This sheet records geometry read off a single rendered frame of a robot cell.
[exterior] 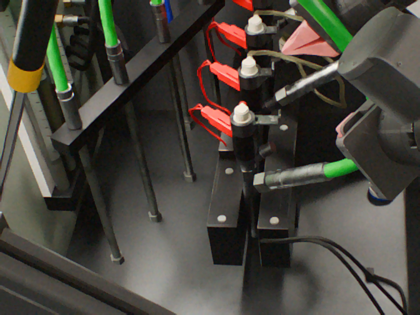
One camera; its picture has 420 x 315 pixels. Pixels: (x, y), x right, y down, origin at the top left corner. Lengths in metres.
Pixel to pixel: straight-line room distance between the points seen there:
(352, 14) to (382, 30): 0.21
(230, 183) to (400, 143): 0.45
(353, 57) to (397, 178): 0.14
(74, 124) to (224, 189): 0.21
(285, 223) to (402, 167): 0.35
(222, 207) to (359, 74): 0.50
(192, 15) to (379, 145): 0.51
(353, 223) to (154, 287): 0.29
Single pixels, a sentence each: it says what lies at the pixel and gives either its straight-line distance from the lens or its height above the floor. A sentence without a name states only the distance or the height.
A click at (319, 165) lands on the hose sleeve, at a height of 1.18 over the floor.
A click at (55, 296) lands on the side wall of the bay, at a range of 0.62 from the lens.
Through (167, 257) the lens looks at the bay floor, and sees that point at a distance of 1.17.
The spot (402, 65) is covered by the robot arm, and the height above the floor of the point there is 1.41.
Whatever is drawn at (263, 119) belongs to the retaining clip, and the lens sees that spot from 0.93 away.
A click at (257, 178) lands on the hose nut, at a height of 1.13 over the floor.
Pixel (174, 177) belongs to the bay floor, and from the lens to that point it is 1.27.
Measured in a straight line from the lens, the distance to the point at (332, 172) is 0.78.
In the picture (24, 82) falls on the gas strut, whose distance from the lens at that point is 0.48.
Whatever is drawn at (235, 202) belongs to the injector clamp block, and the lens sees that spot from 1.02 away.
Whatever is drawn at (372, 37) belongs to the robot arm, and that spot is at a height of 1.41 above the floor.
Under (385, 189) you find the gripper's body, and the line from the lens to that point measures 0.66.
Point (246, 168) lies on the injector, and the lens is 0.97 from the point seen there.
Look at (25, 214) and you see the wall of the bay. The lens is 1.06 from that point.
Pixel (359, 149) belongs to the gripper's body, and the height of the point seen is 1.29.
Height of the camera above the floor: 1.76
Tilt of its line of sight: 47 degrees down
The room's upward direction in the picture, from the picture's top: 9 degrees counter-clockwise
